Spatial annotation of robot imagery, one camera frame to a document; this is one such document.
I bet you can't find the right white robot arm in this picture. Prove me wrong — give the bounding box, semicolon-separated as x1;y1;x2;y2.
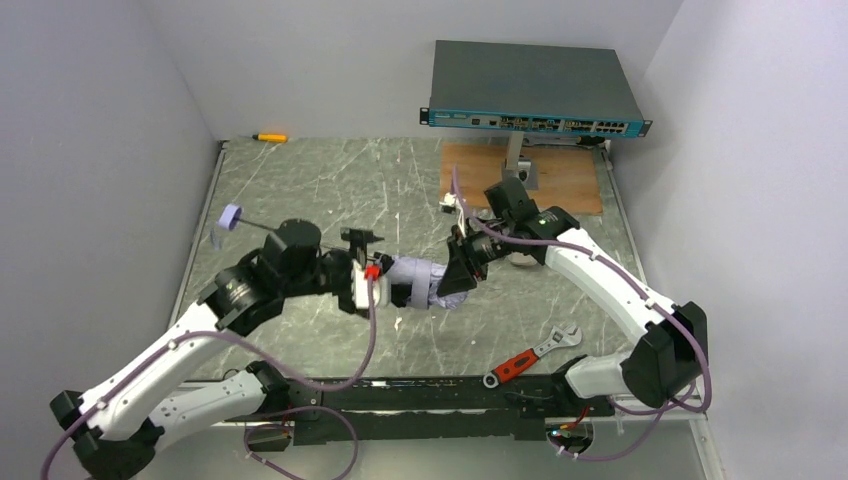
437;174;712;412

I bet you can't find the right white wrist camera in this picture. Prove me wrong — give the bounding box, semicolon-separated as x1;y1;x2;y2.
439;192;464;215

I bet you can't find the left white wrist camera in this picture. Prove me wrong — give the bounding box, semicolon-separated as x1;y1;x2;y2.
351;260;390;312

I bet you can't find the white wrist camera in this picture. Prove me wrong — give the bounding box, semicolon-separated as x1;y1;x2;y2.
351;260;390;312
439;192;464;215

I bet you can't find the yellow handled screwdriver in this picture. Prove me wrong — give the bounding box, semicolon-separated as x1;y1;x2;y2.
251;133;288;144

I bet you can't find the black yellow tool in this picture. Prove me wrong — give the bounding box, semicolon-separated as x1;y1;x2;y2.
576;136;606;148

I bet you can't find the lilac umbrella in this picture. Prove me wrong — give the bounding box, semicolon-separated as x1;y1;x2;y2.
210;203;470;311

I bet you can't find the pink umbrella case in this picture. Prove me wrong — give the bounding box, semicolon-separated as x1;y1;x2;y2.
508;252;538;268

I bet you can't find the network switch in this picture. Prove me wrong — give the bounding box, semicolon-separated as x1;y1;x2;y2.
419;40;652;190

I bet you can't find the red handled adjustable wrench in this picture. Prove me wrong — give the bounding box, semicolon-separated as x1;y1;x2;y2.
482;325;583;389

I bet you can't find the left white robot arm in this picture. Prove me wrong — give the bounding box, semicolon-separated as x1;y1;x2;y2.
50;219;389;479

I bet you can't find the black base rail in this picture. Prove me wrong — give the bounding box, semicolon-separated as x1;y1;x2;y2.
240;375;614;446

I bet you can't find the wooden base board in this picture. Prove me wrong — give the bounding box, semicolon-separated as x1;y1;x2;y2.
439;143;603;215

